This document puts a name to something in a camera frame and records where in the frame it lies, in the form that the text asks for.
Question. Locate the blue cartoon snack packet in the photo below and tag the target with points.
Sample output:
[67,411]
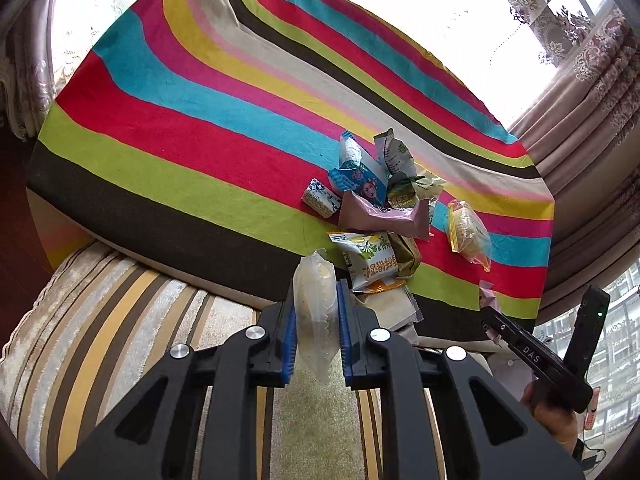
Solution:
[357,175]

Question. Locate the floral lace curtain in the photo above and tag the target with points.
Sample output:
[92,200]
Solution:
[550,15]
[85,25]

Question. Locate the small blue white packet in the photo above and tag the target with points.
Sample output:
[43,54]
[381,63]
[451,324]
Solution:
[320,197]

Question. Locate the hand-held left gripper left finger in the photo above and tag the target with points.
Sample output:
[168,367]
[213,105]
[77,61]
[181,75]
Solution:
[289,345]

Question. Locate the person's right hand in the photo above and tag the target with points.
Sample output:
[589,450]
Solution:
[550,415]

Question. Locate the brown curtain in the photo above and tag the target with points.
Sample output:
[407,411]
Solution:
[590,160]

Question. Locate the clear pale cake packet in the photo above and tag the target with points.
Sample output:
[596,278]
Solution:
[312,310]

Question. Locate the mauve patterned curtain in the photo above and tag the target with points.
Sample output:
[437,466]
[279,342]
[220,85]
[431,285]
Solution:
[25,75]

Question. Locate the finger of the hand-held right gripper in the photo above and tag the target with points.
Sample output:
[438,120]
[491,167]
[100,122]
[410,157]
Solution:
[495,322]

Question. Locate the colourful striped blanket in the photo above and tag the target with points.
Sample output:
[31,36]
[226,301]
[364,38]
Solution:
[175,135]

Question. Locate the pale pink small wrapper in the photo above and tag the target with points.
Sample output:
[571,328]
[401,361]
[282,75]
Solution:
[487,296]

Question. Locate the pink snack packet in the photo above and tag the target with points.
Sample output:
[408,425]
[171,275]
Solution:
[385,217]

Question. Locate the green white snack packet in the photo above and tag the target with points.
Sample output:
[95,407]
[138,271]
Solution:
[397,152]

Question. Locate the yellow trimmed clear cake packet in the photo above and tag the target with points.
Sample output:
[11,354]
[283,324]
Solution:
[467,232]

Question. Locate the beige striped cushion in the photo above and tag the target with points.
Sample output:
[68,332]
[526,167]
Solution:
[125,310]

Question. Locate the olive gold snack packet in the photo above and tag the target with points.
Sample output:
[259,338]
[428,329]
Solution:
[406,255]

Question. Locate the clear packet orange trim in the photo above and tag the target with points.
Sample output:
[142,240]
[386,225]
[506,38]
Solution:
[387,305]

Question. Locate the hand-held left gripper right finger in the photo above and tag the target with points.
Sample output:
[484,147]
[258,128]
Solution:
[345,340]

